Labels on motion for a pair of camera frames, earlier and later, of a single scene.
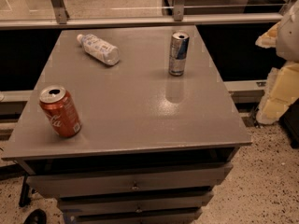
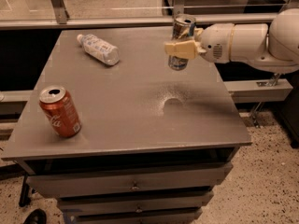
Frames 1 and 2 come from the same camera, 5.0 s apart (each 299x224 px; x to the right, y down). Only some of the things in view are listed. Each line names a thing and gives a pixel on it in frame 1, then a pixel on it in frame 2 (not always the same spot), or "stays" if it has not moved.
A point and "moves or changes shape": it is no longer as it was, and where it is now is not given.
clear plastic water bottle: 102,50 stays
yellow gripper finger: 269,39 → 216,42
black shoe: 36,217 stays
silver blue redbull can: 178,49 moves or changes shape
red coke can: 61,108 stays
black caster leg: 24,199 stays
